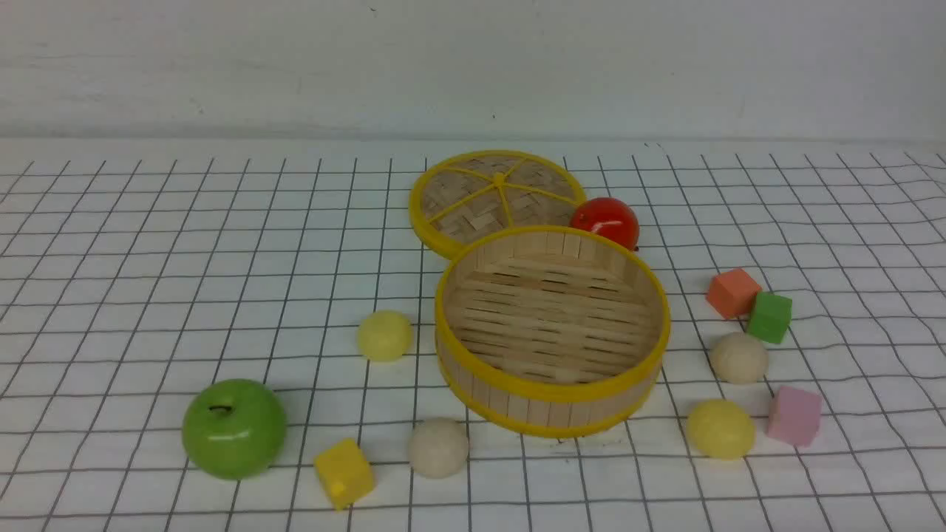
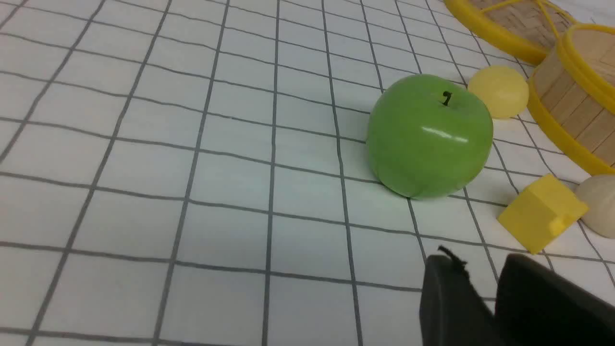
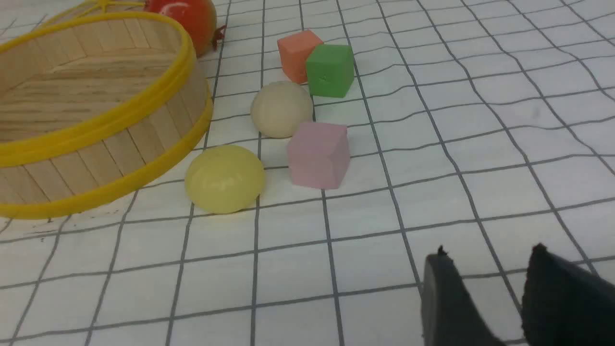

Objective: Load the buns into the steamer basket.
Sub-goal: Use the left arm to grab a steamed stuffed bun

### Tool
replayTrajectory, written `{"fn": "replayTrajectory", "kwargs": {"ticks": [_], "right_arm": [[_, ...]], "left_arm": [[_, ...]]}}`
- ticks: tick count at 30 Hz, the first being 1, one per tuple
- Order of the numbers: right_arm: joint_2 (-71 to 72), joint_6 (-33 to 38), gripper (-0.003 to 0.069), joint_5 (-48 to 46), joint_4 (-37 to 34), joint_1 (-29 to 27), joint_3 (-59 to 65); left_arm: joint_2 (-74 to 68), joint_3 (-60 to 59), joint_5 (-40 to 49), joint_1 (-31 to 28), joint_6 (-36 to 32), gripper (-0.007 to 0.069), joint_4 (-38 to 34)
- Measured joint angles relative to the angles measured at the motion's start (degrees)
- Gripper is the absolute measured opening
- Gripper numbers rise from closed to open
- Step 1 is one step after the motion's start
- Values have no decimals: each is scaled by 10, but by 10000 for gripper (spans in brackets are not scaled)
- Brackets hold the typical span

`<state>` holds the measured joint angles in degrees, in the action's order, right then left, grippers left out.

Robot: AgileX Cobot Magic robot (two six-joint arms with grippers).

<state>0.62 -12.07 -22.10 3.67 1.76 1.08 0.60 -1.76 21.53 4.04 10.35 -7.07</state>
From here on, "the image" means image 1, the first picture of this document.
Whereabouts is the white grid tablecloth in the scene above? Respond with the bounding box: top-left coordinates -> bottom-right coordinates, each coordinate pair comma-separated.
1,140 -> 945,531

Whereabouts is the pink foam cube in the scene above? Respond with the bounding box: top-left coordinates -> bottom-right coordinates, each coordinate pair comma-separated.
766,385 -> 823,448

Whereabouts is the bamboo steamer tray yellow rim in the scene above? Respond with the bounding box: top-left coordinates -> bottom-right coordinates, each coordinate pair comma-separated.
435,226 -> 671,438

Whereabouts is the woven bamboo steamer lid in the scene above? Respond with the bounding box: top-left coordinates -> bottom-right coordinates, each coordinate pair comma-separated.
408,149 -> 587,259

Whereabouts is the orange foam cube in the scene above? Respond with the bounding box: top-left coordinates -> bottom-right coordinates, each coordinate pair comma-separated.
706,268 -> 761,319

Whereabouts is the red tomato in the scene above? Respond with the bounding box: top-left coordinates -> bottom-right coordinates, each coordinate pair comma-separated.
570,197 -> 641,252

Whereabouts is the white bun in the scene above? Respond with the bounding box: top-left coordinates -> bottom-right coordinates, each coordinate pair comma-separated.
709,331 -> 769,385
406,417 -> 469,480

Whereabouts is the yellow bun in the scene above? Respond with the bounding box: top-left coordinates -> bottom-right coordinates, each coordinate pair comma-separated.
357,310 -> 415,361
685,398 -> 756,460

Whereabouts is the green foam cube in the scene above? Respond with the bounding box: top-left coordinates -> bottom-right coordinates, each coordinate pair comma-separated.
746,292 -> 793,344

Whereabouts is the yellow foam cube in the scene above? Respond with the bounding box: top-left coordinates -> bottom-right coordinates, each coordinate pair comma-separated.
313,438 -> 376,511

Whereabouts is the green apple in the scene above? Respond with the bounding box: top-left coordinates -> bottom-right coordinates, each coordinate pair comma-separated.
180,378 -> 287,480

